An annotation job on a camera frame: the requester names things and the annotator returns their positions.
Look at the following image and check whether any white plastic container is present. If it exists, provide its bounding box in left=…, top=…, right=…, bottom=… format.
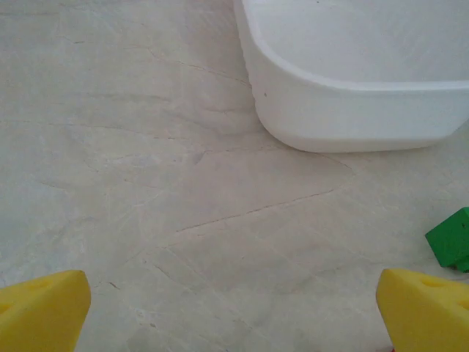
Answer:
left=233, top=0, right=469, bottom=153

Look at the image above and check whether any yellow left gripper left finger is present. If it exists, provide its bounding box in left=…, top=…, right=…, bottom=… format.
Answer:
left=0, top=270, right=92, bottom=352

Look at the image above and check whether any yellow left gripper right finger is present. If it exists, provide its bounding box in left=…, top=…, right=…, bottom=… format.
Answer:
left=376, top=268, right=469, bottom=352

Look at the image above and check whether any green lego brick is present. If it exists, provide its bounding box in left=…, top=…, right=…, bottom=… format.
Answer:
left=424, top=207, right=469, bottom=273

